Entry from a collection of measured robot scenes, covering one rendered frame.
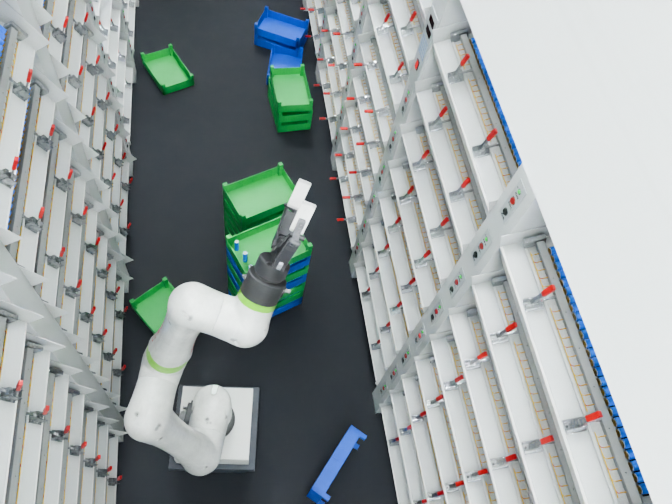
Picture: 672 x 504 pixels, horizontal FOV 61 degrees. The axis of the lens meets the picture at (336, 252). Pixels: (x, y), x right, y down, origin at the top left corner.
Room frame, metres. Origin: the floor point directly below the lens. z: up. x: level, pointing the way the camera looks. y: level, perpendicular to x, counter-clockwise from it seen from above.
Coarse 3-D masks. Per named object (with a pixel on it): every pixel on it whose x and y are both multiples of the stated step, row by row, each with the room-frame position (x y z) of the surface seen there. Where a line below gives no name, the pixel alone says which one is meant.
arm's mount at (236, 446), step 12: (192, 396) 0.57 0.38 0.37; (240, 396) 0.62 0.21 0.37; (252, 396) 0.63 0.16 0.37; (180, 408) 0.51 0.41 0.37; (240, 408) 0.57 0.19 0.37; (240, 420) 0.53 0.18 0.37; (240, 432) 0.49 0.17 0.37; (228, 444) 0.44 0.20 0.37; (240, 444) 0.45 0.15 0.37; (228, 456) 0.39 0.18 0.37; (240, 456) 0.41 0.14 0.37
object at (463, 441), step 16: (432, 336) 0.80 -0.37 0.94; (448, 336) 0.81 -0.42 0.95; (448, 352) 0.77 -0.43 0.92; (448, 368) 0.72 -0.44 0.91; (464, 384) 0.68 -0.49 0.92; (448, 400) 0.62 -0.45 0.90; (464, 400) 0.63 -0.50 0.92; (464, 416) 0.58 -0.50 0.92; (464, 432) 0.54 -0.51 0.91; (464, 448) 0.49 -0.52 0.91; (480, 448) 0.50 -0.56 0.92; (464, 464) 0.45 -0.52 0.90; (480, 464) 0.46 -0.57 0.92; (464, 480) 0.41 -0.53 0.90; (480, 480) 0.41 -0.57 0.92; (480, 496) 0.37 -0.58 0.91
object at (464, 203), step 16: (432, 80) 1.47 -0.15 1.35; (416, 96) 1.46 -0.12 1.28; (432, 96) 1.44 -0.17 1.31; (432, 112) 1.38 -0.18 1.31; (448, 112) 1.36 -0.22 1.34; (432, 128) 1.31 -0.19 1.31; (448, 128) 1.32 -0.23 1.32; (432, 144) 1.26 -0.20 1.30; (448, 144) 1.26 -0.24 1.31; (448, 160) 1.20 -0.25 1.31; (464, 160) 1.18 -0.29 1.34; (448, 176) 1.14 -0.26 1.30; (464, 176) 1.15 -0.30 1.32; (448, 192) 1.09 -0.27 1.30; (464, 192) 1.08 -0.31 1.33; (448, 208) 1.06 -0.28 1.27; (464, 208) 1.04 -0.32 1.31; (480, 208) 1.02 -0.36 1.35; (464, 224) 0.99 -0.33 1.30; (480, 224) 0.99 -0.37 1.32; (464, 240) 0.94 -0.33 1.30
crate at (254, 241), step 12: (252, 228) 1.26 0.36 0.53; (264, 228) 1.30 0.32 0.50; (276, 228) 1.33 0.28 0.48; (228, 240) 1.17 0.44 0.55; (240, 240) 1.22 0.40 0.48; (252, 240) 1.24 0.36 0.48; (264, 240) 1.25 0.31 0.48; (240, 252) 1.17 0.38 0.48; (252, 252) 1.18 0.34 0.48; (300, 252) 1.24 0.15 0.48; (240, 264) 1.08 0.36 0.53; (252, 264) 1.13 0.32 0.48
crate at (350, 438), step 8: (352, 432) 0.64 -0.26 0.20; (360, 432) 0.65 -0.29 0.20; (344, 440) 0.60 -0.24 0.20; (352, 440) 0.61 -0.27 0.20; (336, 448) 0.56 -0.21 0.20; (344, 448) 0.57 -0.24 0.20; (336, 456) 0.53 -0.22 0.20; (344, 456) 0.54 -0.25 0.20; (328, 464) 0.50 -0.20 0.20; (336, 464) 0.50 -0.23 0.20; (328, 472) 0.47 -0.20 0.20; (336, 472) 0.47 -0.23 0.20; (320, 480) 0.43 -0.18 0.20; (328, 480) 0.44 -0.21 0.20; (312, 488) 0.39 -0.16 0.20; (320, 488) 0.40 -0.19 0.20; (312, 496) 0.38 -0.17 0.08; (320, 496) 0.37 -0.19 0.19; (328, 496) 0.38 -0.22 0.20
